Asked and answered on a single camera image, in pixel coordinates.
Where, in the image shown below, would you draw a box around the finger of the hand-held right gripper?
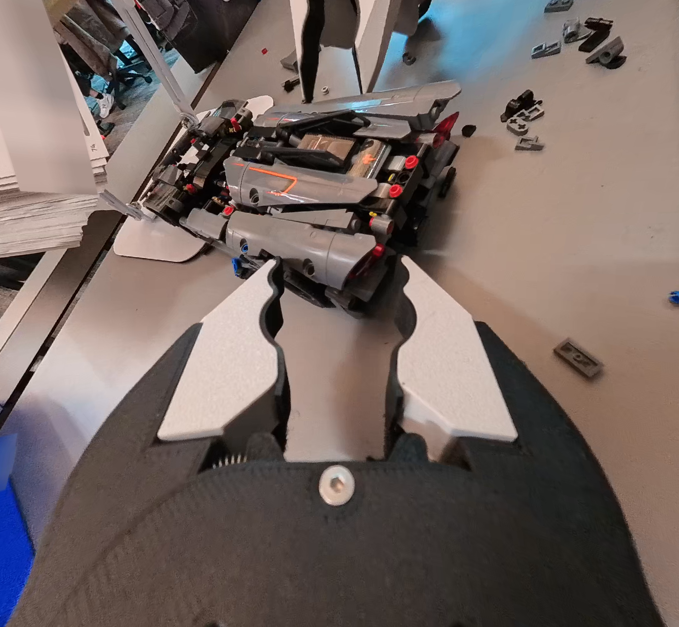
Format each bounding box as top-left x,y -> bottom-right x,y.
285,0 -> 343,104
353,0 -> 421,95

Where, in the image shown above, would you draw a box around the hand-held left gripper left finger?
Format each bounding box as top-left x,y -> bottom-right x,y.
156,257 -> 292,461

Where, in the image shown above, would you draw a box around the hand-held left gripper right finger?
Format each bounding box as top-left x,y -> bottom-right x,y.
384,255 -> 519,462

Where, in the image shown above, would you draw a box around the grey lego car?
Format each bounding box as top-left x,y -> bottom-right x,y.
140,80 -> 463,320

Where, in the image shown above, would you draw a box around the black lego set box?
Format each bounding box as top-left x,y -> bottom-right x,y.
64,0 -> 287,74

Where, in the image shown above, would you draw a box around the scattered black lego parts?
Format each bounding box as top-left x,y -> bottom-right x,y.
280,52 -> 332,95

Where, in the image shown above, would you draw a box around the grey flat lego plate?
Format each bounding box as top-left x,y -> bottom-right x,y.
553,338 -> 605,380

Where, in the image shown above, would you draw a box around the scattered small dark lego pieces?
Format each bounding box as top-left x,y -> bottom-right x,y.
460,0 -> 629,155

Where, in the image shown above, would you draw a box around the lego instruction booklet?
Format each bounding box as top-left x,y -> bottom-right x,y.
0,0 -> 109,258

